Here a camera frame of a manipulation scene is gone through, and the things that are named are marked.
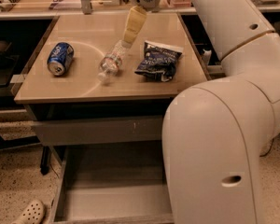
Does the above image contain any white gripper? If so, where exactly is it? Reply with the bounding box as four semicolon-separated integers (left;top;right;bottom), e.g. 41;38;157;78
123;0;160;44

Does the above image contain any dark blue chip bag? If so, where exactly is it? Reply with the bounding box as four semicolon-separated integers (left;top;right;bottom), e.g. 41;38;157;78
134;41;184;82

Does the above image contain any clear plastic water bottle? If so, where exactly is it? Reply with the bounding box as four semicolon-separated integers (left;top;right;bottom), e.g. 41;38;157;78
97;40;132;83

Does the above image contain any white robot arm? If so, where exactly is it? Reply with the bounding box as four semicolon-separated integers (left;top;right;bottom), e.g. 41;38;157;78
162;0;280;224

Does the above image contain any grey drawer cabinet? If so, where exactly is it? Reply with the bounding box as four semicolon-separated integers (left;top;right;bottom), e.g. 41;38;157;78
10;12;212;179

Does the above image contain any closed grey top drawer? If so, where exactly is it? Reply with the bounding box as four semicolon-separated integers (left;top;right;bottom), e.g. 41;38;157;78
33;116;162;146

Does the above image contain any open grey middle drawer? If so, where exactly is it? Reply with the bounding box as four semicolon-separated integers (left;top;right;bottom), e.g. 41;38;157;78
49;141;174;224

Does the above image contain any blue soda can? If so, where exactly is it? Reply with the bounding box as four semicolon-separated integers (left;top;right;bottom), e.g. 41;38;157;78
47;42;74;77

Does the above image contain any white perforated clog shoe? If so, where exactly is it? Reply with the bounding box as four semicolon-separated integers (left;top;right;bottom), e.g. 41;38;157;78
11;200;46;224

